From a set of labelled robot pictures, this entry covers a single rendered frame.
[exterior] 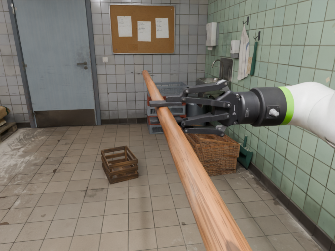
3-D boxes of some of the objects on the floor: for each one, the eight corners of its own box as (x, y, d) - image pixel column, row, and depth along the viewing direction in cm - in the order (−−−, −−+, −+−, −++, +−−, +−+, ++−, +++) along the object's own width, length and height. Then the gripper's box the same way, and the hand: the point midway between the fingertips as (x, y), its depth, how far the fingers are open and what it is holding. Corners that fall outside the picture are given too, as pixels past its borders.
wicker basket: (194, 179, 253) (195, 155, 244) (179, 156, 305) (179, 135, 296) (237, 173, 264) (239, 150, 256) (214, 152, 316) (216, 132, 307)
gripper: (263, 74, 50) (149, 77, 47) (255, 145, 55) (151, 152, 52) (247, 70, 57) (147, 73, 54) (241, 134, 62) (149, 139, 59)
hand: (164, 111), depth 54 cm, fingers closed on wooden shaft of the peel, 3 cm apart
